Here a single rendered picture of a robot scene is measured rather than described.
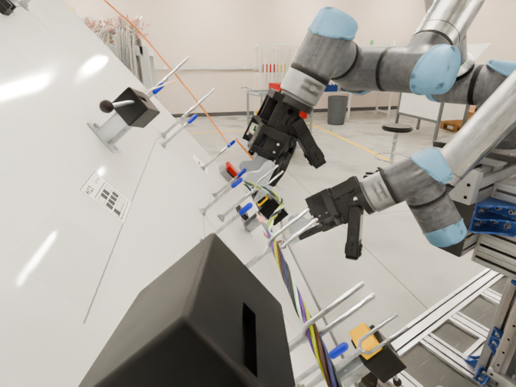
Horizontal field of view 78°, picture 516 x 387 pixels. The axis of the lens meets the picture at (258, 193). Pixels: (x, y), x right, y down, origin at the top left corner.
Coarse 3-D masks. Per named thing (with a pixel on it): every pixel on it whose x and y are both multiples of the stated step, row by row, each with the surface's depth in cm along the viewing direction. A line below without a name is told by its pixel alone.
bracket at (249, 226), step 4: (252, 216) 70; (248, 220) 70; (256, 220) 68; (244, 224) 69; (248, 224) 68; (252, 224) 68; (256, 224) 69; (260, 224) 69; (248, 228) 69; (252, 228) 69; (248, 232) 68; (252, 236) 68
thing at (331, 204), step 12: (348, 180) 68; (324, 192) 67; (336, 192) 67; (348, 192) 66; (360, 192) 64; (312, 204) 68; (324, 204) 67; (336, 204) 68; (348, 204) 67; (360, 204) 66; (324, 216) 68; (336, 216) 67; (348, 216) 67
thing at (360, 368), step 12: (384, 336) 50; (384, 348) 46; (360, 360) 50; (372, 360) 46; (384, 360) 46; (396, 360) 47; (348, 372) 51; (360, 372) 48; (372, 372) 47; (384, 372) 47; (396, 372) 48; (348, 384) 49; (396, 384) 52
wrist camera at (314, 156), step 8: (296, 120) 59; (296, 128) 59; (304, 128) 59; (304, 136) 60; (312, 136) 60; (304, 144) 61; (312, 144) 61; (304, 152) 65; (312, 152) 62; (320, 152) 62; (312, 160) 63; (320, 160) 63
